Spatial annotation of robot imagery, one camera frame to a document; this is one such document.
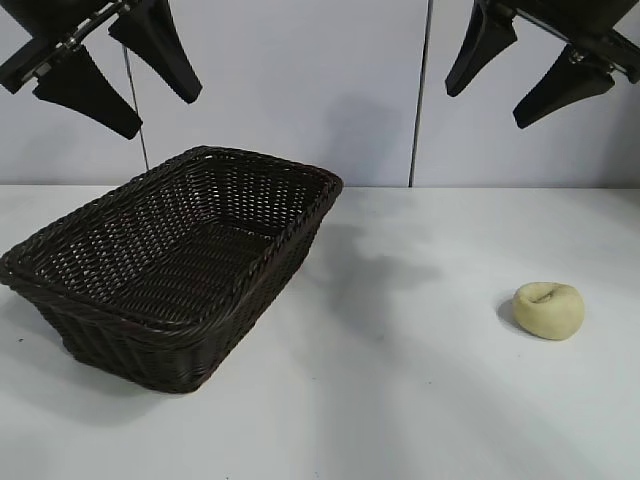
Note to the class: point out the dark brown woven basket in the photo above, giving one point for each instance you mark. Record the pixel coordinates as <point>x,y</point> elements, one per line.
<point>175,250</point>

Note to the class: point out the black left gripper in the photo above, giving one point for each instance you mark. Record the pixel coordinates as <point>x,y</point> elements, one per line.
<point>45,30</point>

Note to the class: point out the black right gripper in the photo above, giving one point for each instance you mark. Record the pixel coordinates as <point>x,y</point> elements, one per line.
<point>580,22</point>

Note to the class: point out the pale yellow egg yolk pastry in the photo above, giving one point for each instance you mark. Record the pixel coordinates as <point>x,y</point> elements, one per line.
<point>547,315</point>

